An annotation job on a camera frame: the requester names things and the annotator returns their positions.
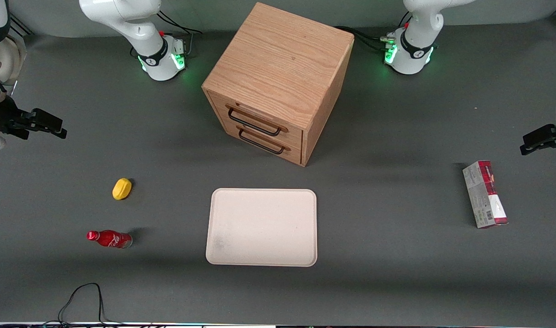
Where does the black right arm base cable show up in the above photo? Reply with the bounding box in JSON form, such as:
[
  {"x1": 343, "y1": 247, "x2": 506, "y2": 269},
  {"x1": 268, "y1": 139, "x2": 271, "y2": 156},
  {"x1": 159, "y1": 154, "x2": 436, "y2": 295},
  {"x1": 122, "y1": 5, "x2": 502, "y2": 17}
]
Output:
[{"x1": 157, "y1": 9, "x2": 204, "y2": 59}]

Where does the wooden drawer front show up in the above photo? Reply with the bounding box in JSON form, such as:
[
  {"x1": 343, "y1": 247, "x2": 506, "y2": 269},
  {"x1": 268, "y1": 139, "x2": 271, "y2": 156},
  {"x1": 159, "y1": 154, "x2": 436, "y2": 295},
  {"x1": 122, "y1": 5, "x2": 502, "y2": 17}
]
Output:
[
  {"x1": 219, "y1": 122, "x2": 304, "y2": 166},
  {"x1": 207, "y1": 90, "x2": 304, "y2": 147}
]

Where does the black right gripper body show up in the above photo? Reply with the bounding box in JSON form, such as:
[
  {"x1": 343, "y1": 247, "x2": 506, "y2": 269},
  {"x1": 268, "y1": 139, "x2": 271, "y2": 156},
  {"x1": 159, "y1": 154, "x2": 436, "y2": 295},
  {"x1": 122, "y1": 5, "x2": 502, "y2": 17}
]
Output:
[{"x1": 0, "y1": 86, "x2": 33, "y2": 138}]

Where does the black arm base cable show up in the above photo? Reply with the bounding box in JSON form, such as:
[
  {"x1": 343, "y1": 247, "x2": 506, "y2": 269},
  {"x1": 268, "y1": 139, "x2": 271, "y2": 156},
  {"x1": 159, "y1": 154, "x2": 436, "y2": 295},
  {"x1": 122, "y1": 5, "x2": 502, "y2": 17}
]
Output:
[
  {"x1": 334, "y1": 13, "x2": 413, "y2": 53},
  {"x1": 157, "y1": 9, "x2": 204, "y2": 59}
]

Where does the grey and red carton box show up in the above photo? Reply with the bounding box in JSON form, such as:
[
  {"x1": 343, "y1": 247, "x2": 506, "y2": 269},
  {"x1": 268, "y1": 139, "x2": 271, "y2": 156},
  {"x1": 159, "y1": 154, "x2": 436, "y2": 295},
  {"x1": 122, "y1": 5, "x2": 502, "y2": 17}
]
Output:
[{"x1": 462, "y1": 160, "x2": 509, "y2": 229}]

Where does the yellow lemon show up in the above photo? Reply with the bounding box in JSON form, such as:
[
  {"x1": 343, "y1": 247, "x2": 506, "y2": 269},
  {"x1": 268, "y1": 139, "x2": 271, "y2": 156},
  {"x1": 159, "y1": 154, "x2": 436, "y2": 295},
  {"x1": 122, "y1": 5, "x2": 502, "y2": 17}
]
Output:
[{"x1": 112, "y1": 178, "x2": 133, "y2": 200}]

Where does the black left arm base cable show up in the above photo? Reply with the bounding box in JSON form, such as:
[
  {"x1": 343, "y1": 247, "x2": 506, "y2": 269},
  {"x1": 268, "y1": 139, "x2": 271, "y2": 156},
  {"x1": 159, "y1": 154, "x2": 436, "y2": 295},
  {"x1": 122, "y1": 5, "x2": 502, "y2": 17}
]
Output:
[{"x1": 334, "y1": 13, "x2": 413, "y2": 53}]

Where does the black metal drawer handle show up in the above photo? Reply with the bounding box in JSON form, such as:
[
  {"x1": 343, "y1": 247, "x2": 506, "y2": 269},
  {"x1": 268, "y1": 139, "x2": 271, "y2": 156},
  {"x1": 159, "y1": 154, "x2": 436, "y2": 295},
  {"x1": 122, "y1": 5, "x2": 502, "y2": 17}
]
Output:
[
  {"x1": 226, "y1": 104, "x2": 289, "y2": 137},
  {"x1": 236, "y1": 126, "x2": 291, "y2": 155}
]

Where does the wooden drawer cabinet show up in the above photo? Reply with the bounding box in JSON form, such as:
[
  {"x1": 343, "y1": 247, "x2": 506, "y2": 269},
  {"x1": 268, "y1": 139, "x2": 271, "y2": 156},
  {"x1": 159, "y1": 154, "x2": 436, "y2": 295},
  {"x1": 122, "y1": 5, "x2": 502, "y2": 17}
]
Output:
[{"x1": 201, "y1": 2, "x2": 355, "y2": 167}]

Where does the red coke bottle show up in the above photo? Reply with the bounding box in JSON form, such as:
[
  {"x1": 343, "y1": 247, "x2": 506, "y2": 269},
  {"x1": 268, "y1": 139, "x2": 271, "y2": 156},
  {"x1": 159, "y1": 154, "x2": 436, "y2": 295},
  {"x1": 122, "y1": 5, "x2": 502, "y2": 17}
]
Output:
[{"x1": 86, "y1": 230, "x2": 133, "y2": 249}]

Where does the beige plastic tray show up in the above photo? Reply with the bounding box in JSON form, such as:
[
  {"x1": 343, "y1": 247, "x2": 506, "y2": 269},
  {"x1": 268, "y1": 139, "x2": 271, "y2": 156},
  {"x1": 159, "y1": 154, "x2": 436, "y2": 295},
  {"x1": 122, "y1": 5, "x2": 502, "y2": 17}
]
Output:
[{"x1": 205, "y1": 188, "x2": 318, "y2": 267}]

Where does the black cable loop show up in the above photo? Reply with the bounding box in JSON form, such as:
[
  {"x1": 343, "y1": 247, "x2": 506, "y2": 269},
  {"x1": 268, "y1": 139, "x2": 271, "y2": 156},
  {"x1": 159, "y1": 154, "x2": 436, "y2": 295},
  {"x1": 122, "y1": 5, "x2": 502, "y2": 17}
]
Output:
[{"x1": 41, "y1": 282, "x2": 126, "y2": 327}]

